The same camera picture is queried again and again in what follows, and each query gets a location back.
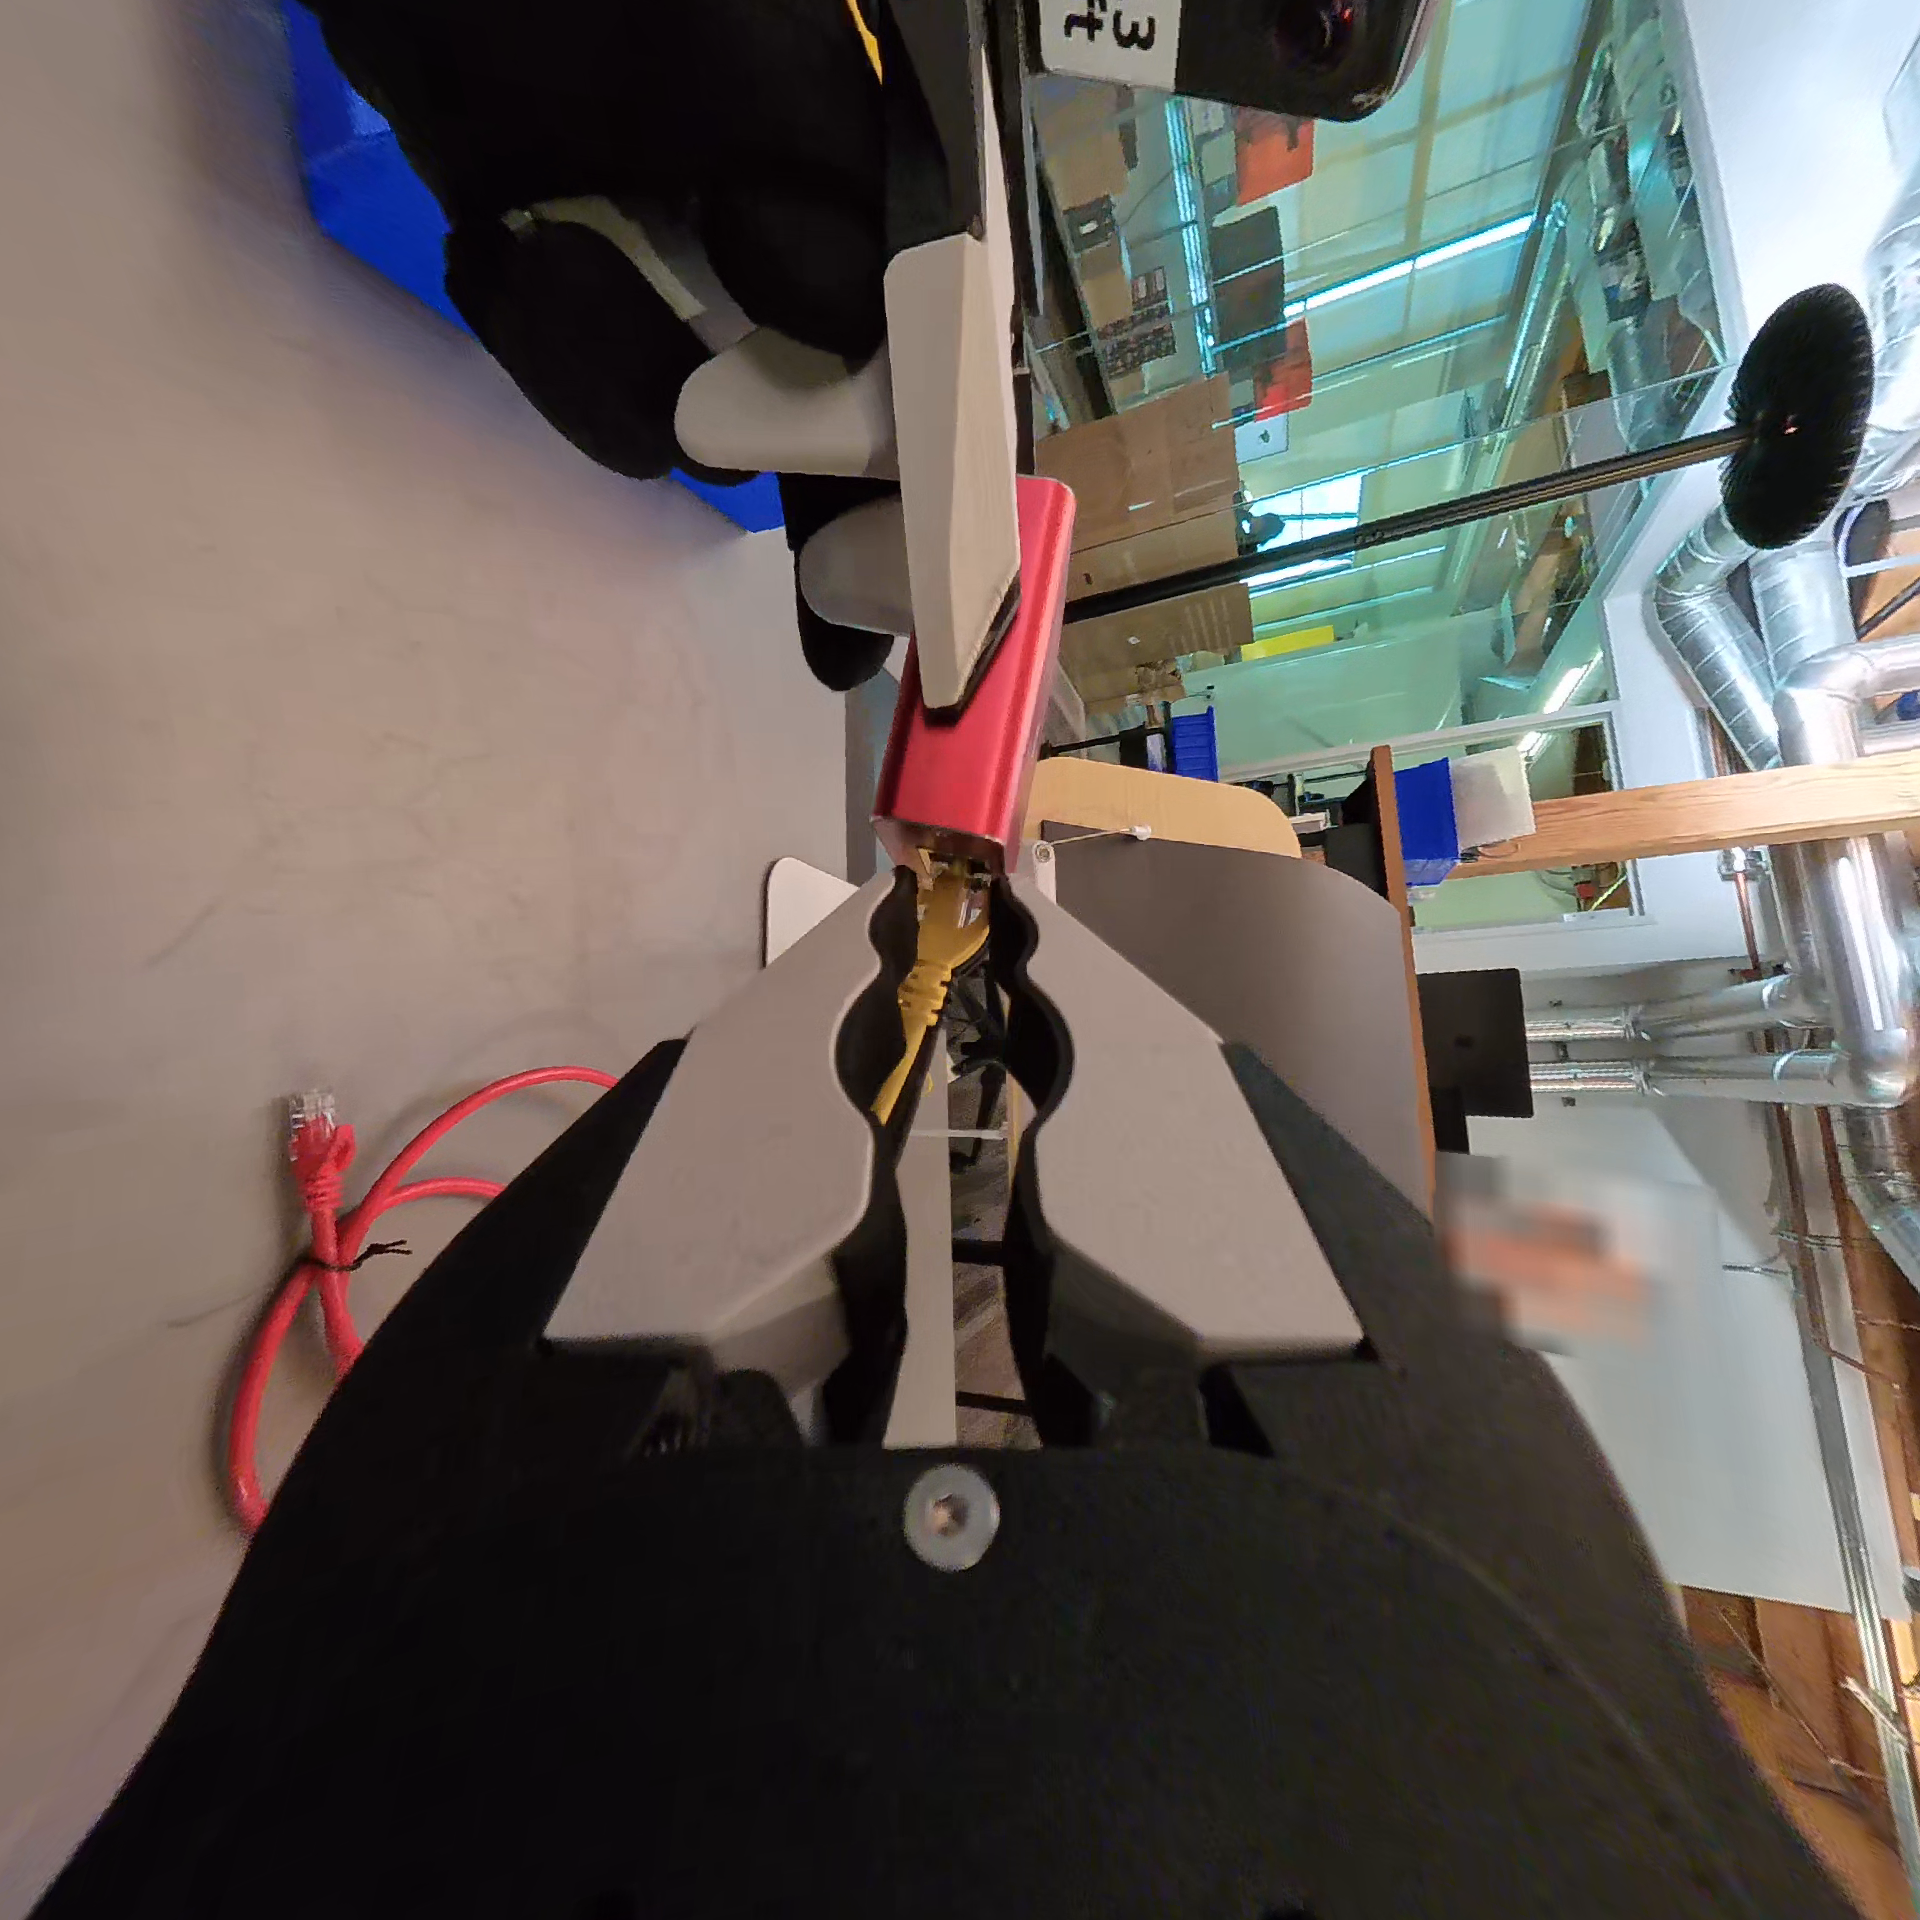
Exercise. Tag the large cardboard box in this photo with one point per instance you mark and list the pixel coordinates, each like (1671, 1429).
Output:
(1142, 464)

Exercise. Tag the person's left hand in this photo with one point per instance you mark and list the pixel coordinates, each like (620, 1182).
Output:
(600, 105)

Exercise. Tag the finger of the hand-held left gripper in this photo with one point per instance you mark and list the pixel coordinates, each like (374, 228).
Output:
(953, 451)

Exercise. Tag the short spiral metal duct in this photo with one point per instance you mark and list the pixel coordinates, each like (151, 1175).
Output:
(1710, 646)

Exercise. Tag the black twist tie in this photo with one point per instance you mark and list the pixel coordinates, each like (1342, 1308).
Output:
(352, 1262)

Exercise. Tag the brown-edged table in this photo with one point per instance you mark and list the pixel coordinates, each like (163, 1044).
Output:
(1392, 839)

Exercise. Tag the small blue bin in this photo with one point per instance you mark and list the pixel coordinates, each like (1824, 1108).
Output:
(1425, 820)
(1195, 745)

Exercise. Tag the shiny silver pipe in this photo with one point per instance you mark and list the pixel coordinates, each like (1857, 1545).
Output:
(1823, 839)

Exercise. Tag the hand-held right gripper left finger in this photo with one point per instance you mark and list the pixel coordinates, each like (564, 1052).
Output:
(721, 1155)

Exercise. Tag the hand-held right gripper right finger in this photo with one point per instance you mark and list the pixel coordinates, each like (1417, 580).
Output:
(1185, 1184)

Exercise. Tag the red ethernet adapter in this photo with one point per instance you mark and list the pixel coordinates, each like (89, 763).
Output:
(961, 780)

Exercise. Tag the wooden beam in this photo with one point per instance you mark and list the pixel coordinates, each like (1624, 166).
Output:
(1723, 804)

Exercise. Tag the blue plastic bin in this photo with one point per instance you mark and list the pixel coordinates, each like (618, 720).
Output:
(359, 195)

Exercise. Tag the black monitor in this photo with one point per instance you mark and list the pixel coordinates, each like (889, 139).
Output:
(1478, 1051)

